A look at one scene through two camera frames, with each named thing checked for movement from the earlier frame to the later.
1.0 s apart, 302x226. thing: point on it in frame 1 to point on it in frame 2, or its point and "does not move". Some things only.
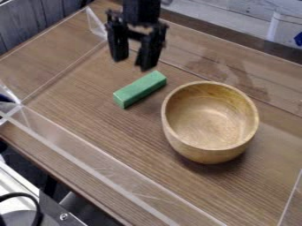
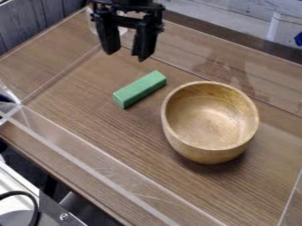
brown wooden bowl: [210, 120] does not move
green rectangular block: [132, 93] does not move
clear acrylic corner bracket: [95, 25] does not move
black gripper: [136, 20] to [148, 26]
